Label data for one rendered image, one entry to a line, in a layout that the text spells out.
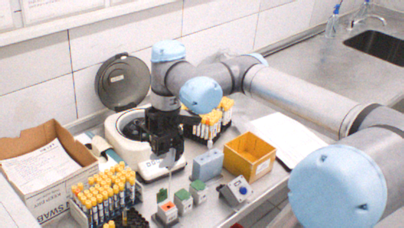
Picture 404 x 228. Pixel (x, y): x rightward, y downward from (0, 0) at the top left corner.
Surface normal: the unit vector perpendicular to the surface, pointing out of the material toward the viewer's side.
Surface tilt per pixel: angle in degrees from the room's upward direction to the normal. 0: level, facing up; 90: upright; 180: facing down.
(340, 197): 85
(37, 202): 91
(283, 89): 47
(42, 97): 90
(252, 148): 90
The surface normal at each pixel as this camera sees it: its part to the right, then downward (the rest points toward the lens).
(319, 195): -0.81, 0.21
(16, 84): 0.66, 0.46
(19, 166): 0.06, -0.82
